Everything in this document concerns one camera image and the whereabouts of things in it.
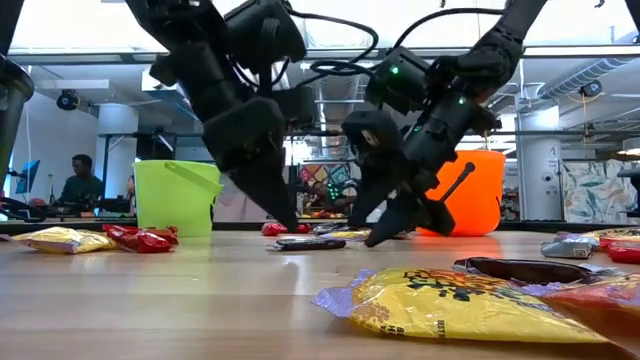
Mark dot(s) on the orange pumpkin bucket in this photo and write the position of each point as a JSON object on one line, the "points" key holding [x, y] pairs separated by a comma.
{"points": [[480, 200]]}

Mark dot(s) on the patterned wall panel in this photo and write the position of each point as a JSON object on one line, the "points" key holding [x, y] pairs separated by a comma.
{"points": [[600, 192]]}

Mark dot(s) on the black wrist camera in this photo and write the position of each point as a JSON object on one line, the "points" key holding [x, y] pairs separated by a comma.
{"points": [[400, 80], [270, 35]]}

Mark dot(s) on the person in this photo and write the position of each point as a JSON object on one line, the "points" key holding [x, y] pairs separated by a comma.
{"points": [[320, 197], [82, 185]]}

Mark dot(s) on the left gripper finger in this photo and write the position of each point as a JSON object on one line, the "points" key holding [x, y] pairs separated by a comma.
{"points": [[250, 145], [297, 107]]}

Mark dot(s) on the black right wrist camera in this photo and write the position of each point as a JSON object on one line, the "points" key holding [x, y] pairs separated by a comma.
{"points": [[400, 80]]}

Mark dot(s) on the black ceiling spotlight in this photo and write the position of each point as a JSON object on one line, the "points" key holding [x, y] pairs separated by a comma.
{"points": [[591, 88], [67, 100]]}

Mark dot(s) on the yellow Sour Patch Kids pouch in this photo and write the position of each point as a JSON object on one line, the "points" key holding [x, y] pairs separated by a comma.
{"points": [[617, 233], [600, 300], [60, 240], [450, 310], [345, 235]]}

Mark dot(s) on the blue computer monitor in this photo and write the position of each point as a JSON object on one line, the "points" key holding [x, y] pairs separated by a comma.
{"points": [[27, 177]]}

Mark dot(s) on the green plastic bucket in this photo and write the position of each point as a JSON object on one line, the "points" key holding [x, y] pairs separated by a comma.
{"points": [[170, 200]]}

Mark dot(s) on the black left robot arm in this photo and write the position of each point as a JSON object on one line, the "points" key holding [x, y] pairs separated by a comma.
{"points": [[175, 20]]}

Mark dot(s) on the brown Hershey's bar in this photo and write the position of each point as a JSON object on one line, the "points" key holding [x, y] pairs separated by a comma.
{"points": [[330, 228], [525, 270], [310, 244], [570, 247]]}

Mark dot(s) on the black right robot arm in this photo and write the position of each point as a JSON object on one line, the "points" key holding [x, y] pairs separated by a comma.
{"points": [[490, 55]]}

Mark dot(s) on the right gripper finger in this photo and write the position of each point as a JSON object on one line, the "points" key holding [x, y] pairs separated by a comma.
{"points": [[380, 160], [410, 212]]}

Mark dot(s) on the silver ceiling duct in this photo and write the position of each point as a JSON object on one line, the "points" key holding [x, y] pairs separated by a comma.
{"points": [[580, 77]]}

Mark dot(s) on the dark office desk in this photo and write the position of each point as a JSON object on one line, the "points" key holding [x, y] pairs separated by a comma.
{"points": [[50, 212]]}

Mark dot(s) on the white round column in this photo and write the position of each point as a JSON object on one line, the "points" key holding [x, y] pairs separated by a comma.
{"points": [[537, 165], [117, 150]]}

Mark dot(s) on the colourful wall panel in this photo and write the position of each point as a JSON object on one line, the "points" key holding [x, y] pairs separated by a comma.
{"points": [[325, 174]]}

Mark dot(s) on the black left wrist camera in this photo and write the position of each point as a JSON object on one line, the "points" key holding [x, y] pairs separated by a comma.
{"points": [[270, 35]]}

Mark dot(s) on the red Kit Kat bar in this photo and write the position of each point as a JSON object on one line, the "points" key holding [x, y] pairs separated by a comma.
{"points": [[625, 252], [272, 230], [165, 232], [140, 242]]}

